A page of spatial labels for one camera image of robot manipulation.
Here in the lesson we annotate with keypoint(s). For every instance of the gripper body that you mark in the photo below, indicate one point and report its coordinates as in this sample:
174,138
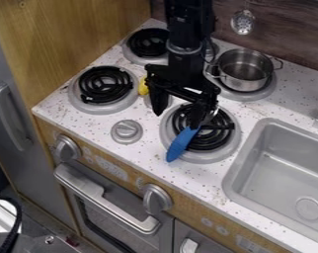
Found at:
186,70

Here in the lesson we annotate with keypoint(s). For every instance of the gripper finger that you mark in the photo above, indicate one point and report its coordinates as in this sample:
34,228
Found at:
201,113
159,100

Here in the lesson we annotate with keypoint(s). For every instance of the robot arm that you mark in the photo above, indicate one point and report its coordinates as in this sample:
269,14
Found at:
186,23

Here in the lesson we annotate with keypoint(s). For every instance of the silver pot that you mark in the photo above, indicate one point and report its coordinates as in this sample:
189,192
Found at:
243,69

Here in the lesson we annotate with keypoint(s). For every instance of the yellow toy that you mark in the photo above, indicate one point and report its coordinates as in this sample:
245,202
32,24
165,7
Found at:
142,87

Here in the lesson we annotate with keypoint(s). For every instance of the blue spatula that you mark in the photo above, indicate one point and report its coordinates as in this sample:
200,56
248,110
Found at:
180,145

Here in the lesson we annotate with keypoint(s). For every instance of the toy stove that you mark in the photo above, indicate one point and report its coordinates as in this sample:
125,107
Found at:
104,89

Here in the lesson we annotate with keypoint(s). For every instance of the silver strainer spoon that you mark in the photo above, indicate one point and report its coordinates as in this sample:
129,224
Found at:
243,22

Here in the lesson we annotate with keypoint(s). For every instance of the toy sink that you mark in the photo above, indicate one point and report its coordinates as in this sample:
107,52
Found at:
282,178

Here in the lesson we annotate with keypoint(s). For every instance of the grey toy fridge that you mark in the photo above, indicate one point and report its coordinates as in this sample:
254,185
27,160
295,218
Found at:
16,131

